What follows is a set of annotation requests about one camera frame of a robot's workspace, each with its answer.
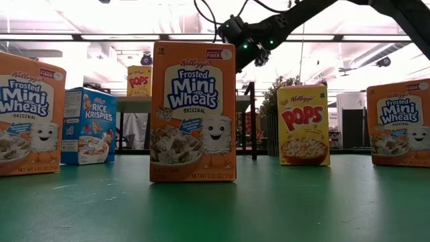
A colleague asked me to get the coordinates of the orange Frosted Mini Wheats box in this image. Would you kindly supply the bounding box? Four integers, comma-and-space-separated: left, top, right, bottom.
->
365, 79, 430, 168
149, 40, 237, 184
0, 50, 67, 177

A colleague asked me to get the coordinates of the yellow Corn Pops box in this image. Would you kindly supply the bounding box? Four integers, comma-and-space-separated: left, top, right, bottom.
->
277, 83, 331, 167
126, 65, 153, 97

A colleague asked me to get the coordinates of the blue Rice Krispies box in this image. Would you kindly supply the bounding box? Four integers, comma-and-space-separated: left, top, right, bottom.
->
60, 86, 118, 165

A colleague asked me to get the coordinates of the black-framed wooden shelf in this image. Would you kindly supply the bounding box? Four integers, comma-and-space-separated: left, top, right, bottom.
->
82, 81, 258, 161

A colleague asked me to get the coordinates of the green potted plant ribbed pot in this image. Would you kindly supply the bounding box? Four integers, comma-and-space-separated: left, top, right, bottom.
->
258, 75, 303, 157

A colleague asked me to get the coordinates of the white booth with black door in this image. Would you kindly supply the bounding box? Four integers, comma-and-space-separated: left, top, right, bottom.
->
335, 92, 368, 149

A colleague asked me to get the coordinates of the white hanging sheet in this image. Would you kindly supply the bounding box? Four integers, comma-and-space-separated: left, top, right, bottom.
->
116, 112, 151, 149

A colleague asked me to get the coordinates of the green table mat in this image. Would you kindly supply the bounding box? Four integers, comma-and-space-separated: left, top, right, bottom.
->
0, 153, 430, 242

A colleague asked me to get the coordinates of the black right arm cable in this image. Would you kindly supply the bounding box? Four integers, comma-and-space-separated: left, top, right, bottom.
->
193, 0, 293, 44

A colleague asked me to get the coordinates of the black table frame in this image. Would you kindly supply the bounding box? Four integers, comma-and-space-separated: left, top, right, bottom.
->
116, 148, 370, 157

